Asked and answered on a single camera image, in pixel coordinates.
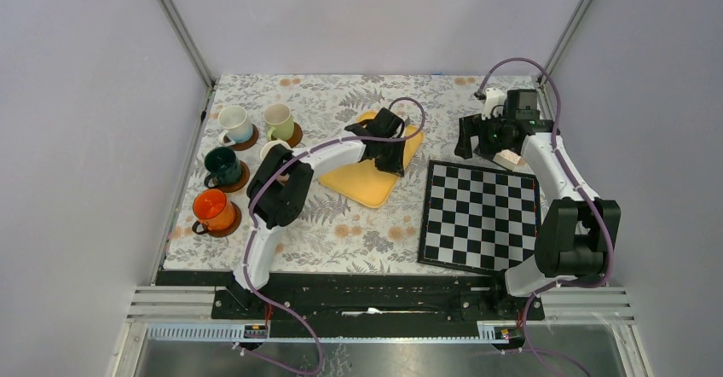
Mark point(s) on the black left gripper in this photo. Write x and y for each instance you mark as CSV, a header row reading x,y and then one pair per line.
x,y
396,165

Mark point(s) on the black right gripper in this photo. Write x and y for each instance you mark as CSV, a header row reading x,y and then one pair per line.
x,y
473,126

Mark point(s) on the brown coaster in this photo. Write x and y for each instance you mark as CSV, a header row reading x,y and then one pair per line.
x,y
296,137
232,228
245,176
240,146

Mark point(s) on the light green mug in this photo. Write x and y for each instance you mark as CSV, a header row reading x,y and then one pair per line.
x,y
279,120

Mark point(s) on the pink mug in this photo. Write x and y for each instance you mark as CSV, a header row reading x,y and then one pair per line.
x,y
266,148

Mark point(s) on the white and blue mug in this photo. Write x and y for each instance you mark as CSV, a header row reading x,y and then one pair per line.
x,y
236,125

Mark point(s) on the dark green mug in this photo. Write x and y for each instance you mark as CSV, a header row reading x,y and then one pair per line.
x,y
223,167

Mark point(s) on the brown coaster bottom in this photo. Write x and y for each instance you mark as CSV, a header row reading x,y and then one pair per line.
x,y
232,228

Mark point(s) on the orange mug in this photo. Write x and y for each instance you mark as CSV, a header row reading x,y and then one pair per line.
x,y
213,211

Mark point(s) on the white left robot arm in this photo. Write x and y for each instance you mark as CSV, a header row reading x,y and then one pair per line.
x,y
278,191

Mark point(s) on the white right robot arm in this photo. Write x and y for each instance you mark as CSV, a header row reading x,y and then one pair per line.
x,y
575,243

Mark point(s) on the white toy brick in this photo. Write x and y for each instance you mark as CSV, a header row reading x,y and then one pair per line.
x,y
509,160

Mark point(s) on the floral tablecloth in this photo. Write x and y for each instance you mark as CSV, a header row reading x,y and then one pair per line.
x,y
333,233

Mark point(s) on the black white chessboard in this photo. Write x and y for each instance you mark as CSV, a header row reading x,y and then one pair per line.
x,y
477,219

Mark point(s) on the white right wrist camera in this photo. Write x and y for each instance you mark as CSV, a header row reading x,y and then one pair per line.
x,y
493,101

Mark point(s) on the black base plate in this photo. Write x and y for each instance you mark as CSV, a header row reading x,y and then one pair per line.
x,y
374,306

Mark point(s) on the right aluminium frame post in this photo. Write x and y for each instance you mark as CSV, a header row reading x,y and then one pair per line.
x,y
567,35

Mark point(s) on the aluminium frame post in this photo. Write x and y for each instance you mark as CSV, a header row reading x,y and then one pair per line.
x,y
187,42
567,35

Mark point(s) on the left aluminium frame post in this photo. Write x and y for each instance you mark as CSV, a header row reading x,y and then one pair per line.
x,y
187,42

